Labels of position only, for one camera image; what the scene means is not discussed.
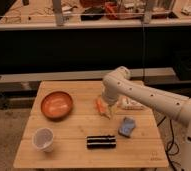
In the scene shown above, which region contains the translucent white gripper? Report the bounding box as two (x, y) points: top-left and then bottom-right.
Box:
(101, 100), (115, 118)

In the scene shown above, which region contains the orange pepper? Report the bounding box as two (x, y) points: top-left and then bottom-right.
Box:
(95, 98), (110, 118)

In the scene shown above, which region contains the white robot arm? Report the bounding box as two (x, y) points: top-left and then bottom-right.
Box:
(102, 66), (191, 171)

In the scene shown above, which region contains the orange ceramic bowl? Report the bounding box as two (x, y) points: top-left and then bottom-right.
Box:
(41, 91), (73, 120)

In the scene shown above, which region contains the white power strip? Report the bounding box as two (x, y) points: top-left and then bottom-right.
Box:
(118, 96), (144, 110)

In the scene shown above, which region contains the blue sponge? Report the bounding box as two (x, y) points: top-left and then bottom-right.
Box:
(118, 117), (136, 138)

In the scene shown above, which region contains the black striped rectangular block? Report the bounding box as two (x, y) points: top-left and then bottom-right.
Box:
(87, 135), (116, 149)

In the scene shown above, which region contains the wooden table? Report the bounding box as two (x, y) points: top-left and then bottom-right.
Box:
(14, 81), (168, 169)

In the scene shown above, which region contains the white plastic cup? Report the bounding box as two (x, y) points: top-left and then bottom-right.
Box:
(32, 128), (54, 152)

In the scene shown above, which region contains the black object on shelf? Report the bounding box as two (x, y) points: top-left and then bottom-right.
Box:
(81, 7), (104, 21)

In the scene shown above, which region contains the red tool on shelf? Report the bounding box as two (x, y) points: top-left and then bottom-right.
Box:
(105, 2), (120, 20)

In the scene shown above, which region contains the black cable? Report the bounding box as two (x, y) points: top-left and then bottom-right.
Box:
(156, 114), (180, 171)

